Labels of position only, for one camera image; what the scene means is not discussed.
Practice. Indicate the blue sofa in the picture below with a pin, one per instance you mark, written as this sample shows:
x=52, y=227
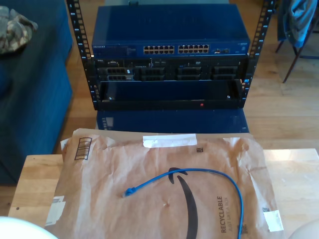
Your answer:
x=30, y=99

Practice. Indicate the camouflage cloth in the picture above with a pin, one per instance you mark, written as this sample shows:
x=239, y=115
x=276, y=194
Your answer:
x=15, y=32

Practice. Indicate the blue network switch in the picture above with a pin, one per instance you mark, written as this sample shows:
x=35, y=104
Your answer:
x=169, y=25

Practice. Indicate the brown paper mailer bag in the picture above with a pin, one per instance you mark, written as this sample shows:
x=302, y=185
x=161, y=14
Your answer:
x=124, y=174

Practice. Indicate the white shipping label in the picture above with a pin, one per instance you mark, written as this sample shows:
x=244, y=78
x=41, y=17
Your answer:
x=54, y=211

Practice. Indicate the short white tape strip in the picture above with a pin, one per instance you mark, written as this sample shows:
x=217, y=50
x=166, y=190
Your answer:
x=273, y=220

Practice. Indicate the dark metal chair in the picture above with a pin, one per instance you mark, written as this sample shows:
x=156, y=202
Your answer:
x=309, y=57

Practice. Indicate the dark blue flat device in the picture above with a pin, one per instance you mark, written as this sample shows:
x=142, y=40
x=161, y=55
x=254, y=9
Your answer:
x=174, y=119

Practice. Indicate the black rack shelf tray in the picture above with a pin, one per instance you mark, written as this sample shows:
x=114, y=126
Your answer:
x=149, y=104

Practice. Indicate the black rack server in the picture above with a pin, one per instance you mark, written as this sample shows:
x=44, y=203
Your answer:
x=172, y=63

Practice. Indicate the black rack frame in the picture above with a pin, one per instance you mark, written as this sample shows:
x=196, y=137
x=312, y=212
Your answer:
x=79, y=30

